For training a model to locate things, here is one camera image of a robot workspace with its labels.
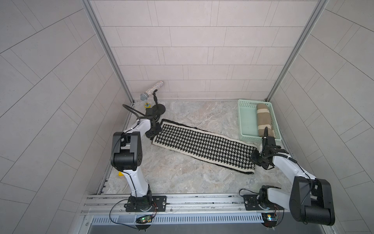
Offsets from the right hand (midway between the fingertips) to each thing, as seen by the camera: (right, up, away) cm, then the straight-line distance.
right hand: (251, 157), depth 88 cm
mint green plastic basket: (+4, +21, +17) cm, 28 cm away
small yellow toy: (-71, +33, +24) cm, 82 cm away
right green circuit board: (+1, -23, -21) cm, 31 cm away
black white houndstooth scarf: (-28, +6, +3) cm, 28 cm away
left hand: (-60, +16, +10) cm, 62 cm away
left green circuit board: (-56, -20, -24) cm, 64 cm away
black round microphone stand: (-62, +30, +24) cm, 73 cm away
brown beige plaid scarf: (+13, +22, +10) cm, 28 cm away
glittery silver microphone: (-65, +37, -1) cm, 75 cm away
